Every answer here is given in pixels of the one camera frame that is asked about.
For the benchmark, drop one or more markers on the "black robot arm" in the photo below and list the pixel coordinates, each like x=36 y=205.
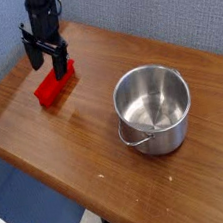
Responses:
x=42 y=36

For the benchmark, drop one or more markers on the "stainless steel pot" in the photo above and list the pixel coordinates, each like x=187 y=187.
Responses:
x=152 y=103

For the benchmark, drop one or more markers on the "red rectangular block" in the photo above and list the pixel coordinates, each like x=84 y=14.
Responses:
x=49 y=89

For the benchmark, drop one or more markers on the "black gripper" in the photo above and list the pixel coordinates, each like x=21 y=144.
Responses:
x=55 y=46

